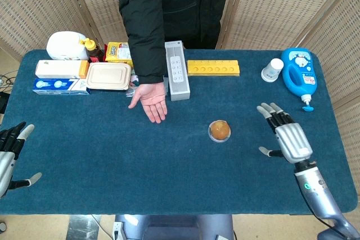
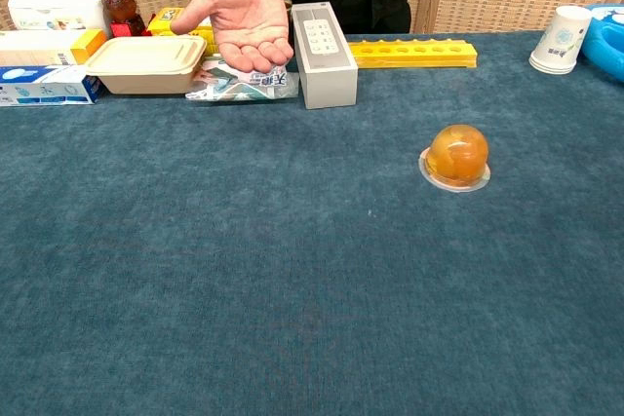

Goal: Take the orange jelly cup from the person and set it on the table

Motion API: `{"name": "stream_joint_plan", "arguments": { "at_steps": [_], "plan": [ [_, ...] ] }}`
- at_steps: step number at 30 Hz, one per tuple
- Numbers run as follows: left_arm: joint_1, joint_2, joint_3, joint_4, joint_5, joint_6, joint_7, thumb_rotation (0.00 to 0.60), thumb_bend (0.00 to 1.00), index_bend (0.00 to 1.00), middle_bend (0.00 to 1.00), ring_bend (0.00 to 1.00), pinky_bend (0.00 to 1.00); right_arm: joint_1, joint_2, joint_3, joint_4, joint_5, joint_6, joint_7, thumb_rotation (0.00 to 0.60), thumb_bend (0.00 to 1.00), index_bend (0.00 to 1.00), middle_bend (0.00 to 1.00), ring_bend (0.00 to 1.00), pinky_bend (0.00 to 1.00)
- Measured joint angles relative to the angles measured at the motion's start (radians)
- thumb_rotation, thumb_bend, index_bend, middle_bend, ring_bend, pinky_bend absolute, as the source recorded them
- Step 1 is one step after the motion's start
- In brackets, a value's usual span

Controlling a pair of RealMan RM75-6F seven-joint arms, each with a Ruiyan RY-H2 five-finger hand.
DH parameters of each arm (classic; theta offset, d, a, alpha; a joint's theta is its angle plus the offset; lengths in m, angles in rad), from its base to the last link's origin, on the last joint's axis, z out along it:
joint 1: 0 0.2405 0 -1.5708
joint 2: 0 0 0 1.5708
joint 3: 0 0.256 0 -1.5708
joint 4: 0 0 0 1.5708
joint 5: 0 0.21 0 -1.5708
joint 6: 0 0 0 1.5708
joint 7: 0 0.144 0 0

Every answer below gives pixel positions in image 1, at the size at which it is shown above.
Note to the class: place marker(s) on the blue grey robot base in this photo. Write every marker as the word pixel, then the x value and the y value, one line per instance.
pixel 180 227

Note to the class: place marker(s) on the brown bottle yellow cap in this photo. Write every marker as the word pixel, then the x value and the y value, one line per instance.
pixel 92 50

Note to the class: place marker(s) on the beige lidded lunch box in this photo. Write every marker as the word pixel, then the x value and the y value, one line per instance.
pixel 108 76

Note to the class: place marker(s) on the white box orange end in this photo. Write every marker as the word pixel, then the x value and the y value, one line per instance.
pixel 59 69

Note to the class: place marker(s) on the small white jar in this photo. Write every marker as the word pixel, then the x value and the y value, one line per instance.
pixel 272 70

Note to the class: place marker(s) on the yellow block with round holes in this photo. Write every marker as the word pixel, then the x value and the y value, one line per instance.
pixel 213 68

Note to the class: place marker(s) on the robot left five-finger hand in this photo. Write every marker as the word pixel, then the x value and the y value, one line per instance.
pixel 6 164

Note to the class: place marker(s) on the small colourful packet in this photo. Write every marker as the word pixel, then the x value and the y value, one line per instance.
pixel 132 82

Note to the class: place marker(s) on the grey power strip box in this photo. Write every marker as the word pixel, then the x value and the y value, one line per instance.
pixel 178 71

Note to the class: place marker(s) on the robot right arm silver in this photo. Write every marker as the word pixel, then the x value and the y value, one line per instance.
pixel 317 189

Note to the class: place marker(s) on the blue white light bulb box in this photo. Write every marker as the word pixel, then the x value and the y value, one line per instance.
pixel 56 86

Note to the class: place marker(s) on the person's black jacket sleeve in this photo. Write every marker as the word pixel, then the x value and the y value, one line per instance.
pixel 146 40

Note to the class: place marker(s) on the robot right five-finger hand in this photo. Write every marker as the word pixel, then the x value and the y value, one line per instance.
pixel 294 141

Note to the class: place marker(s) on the blue table cloth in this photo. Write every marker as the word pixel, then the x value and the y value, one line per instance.
pixel 112 153

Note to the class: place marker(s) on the white rounded appliance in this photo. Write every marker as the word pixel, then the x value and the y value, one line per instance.
pixel 66 46

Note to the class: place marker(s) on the clear cup with orange-brown contents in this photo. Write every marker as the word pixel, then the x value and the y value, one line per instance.
pixel 220 131

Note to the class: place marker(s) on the person's black jacket torso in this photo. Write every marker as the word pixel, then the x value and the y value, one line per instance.
pixel 191 6

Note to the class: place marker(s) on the white floor power strip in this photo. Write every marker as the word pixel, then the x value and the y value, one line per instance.
pixel 117 231

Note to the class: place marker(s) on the wicker folding screen panel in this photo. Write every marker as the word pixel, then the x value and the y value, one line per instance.
pixel 275 6
pixel 95 1
pixel 36 6
pixel 340 49

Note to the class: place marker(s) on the yellow UFO noodle pack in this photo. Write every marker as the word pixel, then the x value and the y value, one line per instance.
pixel 118 53

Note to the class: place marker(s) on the person's bare hand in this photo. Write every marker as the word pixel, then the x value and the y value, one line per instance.
pixel 152 99

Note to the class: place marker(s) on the blue detergent pump bottle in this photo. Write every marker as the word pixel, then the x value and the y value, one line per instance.
pixel 299 74

